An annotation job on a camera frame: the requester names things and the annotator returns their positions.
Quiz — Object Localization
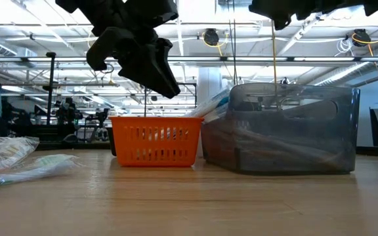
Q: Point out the black robot workstation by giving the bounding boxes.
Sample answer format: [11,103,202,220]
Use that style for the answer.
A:
[1,96,111,145]

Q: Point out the black ceiling cable reel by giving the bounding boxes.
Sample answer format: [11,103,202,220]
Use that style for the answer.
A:
[352,28,372,47]
[203,28,220,47]

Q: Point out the smoky grey transparent bin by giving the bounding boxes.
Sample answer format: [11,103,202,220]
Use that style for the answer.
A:
[200,83,361,175]

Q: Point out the black plastic slotted basket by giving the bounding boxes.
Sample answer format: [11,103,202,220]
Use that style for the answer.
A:
[106,126,117,157]

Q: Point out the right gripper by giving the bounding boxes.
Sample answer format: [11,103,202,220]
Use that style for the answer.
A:
[248,0,327,30]

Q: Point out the blue toothbrush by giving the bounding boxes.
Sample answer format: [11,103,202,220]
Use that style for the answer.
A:
[195,87,232,109]
[186,93,232,119]
[203,106,231,125]

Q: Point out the clear plastic packets pile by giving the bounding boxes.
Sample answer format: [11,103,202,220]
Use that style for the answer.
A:
[0,153,80,189]

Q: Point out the black hanging cables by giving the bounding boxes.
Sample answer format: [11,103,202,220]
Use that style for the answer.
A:
[227,0,240,87]

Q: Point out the orange plastic slotted basket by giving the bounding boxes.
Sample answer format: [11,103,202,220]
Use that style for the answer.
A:
[109,116,205,168]

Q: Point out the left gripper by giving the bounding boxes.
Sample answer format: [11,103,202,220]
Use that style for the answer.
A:
[56,0,181,98]

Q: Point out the yellow hanging cable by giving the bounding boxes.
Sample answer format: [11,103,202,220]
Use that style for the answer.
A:
[270,28,278,87]

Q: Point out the black pole stand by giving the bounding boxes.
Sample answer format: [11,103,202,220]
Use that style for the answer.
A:
[45,51,57,126]

